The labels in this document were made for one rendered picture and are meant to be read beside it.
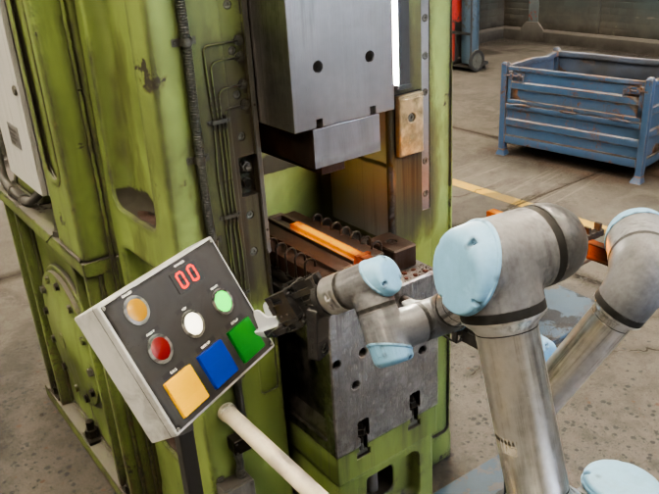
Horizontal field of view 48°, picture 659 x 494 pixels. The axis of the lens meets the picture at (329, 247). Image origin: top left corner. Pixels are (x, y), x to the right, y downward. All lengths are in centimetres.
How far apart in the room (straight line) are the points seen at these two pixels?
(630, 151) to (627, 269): 419
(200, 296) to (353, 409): 66
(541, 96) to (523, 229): 479
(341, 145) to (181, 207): 40
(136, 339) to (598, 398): 217
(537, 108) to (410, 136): 373
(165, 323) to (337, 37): 74
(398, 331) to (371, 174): 92
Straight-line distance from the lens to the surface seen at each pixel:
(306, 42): 168
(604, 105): 554
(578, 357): 141
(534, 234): 100
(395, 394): 212
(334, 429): 203
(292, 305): 143
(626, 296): 135
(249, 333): 159
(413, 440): 228
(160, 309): 147
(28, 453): 316
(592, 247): 200
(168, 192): 174
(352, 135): 180
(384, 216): 217
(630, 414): 314
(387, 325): 132
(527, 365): 102
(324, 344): 146
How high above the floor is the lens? 182
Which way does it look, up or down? 24 degrees down
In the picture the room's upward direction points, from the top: 4 degrees counter-clockwise
